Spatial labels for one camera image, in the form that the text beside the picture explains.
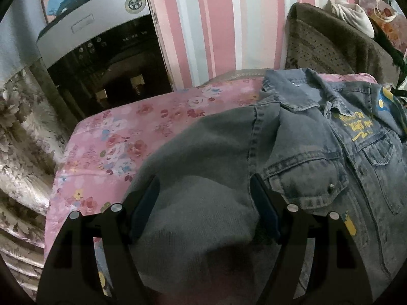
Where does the silver black water dispenser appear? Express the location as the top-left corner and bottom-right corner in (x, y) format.
(37, 0), (172, 120)

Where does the pink floral bed sheet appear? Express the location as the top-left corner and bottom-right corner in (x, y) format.
(45, 69), (373, 304)

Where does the pink floral gift bag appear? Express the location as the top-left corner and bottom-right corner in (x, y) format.
(359, 0), (406, 56)

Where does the brown blanket covered sofa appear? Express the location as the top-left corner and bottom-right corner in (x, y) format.
(285, 3), (400, 85)

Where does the black garment on sofa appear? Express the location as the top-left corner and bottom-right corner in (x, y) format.
(370, 19), (406, 87)

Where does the floral beige curtain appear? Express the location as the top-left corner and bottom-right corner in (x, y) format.
(1, 0), (77, 300)

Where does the grey denim printed jacket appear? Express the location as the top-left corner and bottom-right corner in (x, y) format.
(129, 68), (406, 304)

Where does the cream white bundled garment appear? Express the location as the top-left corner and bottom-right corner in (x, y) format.
(325, 0), (375, 39)

